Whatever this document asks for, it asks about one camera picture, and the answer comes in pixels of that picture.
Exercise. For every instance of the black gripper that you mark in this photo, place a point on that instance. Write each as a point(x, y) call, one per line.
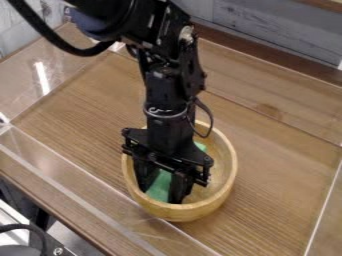
point(165, 138)

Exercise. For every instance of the clear acrylic tray wall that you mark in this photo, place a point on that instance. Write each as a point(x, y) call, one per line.
point(84, 203)

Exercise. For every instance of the black metal table frame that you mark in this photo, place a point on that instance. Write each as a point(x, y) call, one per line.
point(29, 230)

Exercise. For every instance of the green rectangular block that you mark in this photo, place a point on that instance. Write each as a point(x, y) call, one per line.
point(160, 188)

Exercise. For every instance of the brown wooden bowl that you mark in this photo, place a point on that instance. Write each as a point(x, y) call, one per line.
point(204, 199)

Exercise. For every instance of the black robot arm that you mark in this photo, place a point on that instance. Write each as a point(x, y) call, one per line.
point(157, 32)

